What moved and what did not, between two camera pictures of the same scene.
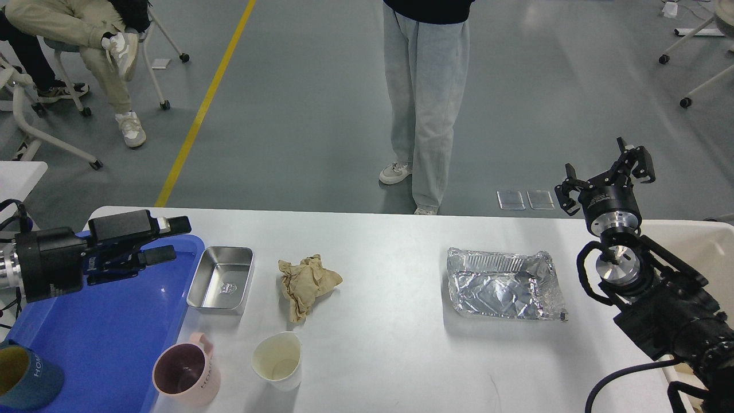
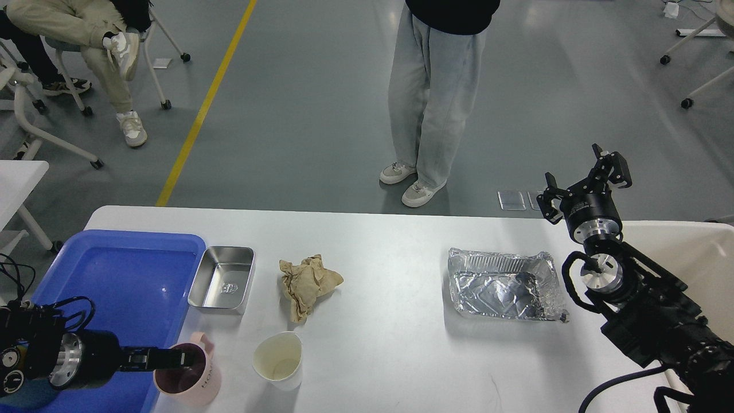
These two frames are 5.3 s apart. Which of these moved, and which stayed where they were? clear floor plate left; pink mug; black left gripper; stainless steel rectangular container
Moved: black left gripper
Stayed: stainless steel rectangular container; clear floor plate left; pink mug
